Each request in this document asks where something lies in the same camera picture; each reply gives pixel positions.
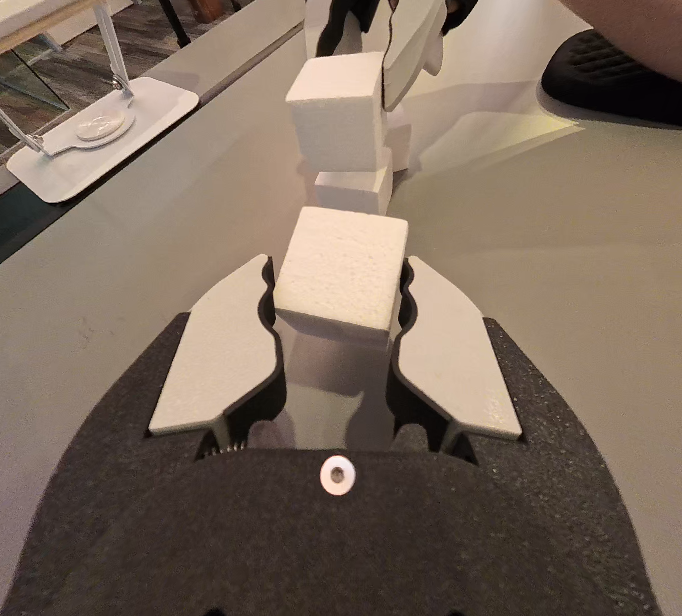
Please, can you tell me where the wooden board document stand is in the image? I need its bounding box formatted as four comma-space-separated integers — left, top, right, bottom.
0, 0, 200, 204

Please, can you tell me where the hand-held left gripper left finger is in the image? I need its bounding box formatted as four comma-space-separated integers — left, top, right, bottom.
148, 254, 288, 454

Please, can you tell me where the black wrist rest pad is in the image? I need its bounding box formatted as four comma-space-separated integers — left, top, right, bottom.
541, 29, 682, 128

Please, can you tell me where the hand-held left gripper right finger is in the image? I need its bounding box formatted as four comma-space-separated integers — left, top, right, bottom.
386, 255, 523, 454

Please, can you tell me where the white foam cube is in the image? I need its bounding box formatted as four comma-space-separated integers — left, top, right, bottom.
285, 51, 389, 173
273, 207, 410, 351
385, 112, 412, 172
314, 166, 394, 216

